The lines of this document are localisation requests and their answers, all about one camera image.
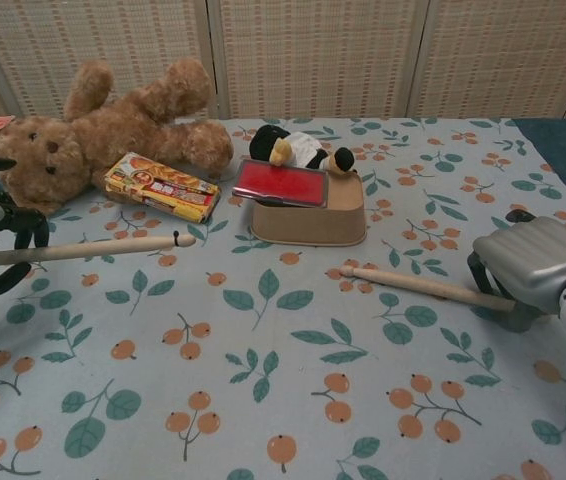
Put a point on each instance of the yellow snack box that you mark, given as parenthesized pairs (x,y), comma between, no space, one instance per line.
(163,187)

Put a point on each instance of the tan oval container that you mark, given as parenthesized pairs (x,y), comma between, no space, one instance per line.
(313,220)

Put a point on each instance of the woven folding screen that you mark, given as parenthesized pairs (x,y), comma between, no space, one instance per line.
(313,55)

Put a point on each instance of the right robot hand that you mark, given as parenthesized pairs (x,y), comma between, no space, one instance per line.
(533,265)

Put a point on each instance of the red stamp pad case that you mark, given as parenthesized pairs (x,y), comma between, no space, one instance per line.
(281,183)

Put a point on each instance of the floral print tablecloth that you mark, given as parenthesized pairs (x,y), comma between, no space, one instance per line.
(283,375)

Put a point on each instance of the black and white plush toy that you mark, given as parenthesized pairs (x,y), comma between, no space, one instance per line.
(303,145)

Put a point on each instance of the brown teddy bear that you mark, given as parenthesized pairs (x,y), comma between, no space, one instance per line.
(113,125)

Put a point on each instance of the wooden drumstick with black band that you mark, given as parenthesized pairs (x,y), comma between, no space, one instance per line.
(88,248)

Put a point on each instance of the plain wooden drumstick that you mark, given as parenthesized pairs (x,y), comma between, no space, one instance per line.
(413,282)

